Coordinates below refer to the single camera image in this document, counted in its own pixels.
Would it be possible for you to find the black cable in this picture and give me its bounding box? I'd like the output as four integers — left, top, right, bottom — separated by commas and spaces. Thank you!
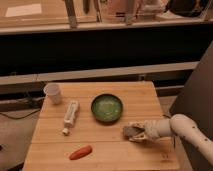
0, 96, 44, 120

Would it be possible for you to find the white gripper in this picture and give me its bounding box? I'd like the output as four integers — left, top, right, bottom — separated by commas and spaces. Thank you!
128, 120, 160, 143

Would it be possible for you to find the grey chair back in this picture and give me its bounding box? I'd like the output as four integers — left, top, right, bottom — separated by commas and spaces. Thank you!
170, 41, 213, 171

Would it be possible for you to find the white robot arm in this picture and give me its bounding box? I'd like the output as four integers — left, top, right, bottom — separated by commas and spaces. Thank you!
123, 114, 213, 165

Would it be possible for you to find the white paper cup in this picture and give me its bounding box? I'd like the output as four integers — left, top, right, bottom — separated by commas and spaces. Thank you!
43, 83, 62, 105

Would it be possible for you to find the white tube bottle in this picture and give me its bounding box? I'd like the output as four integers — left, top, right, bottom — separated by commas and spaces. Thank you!
62, 100, 79, 136

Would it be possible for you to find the green bowl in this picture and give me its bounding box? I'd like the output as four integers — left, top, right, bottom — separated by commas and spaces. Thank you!
91, 94, 123, 123

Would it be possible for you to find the orange carrot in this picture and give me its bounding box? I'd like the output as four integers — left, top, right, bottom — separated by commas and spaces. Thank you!
69, 145, 92, 160

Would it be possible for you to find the grey eraser block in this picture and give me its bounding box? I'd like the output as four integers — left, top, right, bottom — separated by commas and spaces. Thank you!
123, 126, 141, 138

